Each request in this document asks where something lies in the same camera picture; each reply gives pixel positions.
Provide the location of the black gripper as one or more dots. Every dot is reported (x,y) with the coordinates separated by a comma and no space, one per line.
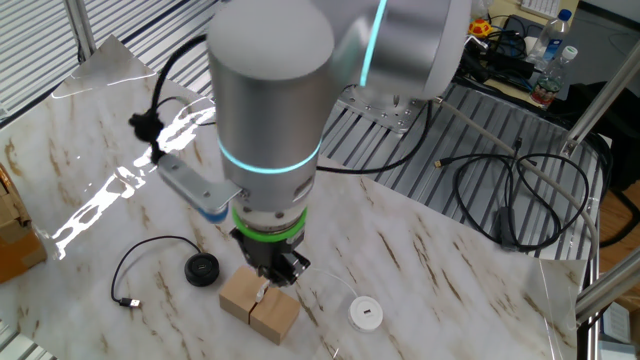
(257,250)

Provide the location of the white round docking station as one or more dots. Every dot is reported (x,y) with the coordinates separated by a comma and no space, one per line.
(365,321)

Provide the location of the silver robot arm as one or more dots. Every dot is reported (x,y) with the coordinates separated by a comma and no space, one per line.
(270,125)

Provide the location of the black round docking station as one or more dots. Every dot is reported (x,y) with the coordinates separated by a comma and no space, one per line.
(201,272)

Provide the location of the marble patterned sheet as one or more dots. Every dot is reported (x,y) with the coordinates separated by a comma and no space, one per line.
(400,250)

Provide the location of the brown cardboard box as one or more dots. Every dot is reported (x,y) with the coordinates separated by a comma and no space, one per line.
(15,250)

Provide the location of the yellow red toy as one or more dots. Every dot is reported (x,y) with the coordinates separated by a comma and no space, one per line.
(481,28)

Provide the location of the white cap plastic bottle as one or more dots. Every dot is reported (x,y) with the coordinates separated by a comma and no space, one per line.
(550,82)

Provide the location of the white box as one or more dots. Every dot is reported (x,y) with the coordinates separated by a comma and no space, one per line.
(615,325)

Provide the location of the yellow wooden desk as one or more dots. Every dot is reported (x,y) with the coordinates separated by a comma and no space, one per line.
(502,7)

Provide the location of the blue cap water bottle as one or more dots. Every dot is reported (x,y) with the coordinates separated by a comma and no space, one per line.
(550,40)

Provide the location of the black bag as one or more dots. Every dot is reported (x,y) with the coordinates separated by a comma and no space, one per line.
(625,160)

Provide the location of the white keyboard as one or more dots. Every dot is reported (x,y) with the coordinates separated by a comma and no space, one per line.
(540,6)

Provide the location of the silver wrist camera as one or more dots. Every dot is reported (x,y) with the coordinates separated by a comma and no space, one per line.
(190,180)

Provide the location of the aluminium frame post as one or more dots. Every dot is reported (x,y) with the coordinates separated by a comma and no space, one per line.
(600,100)
(607,287)
(80,25)

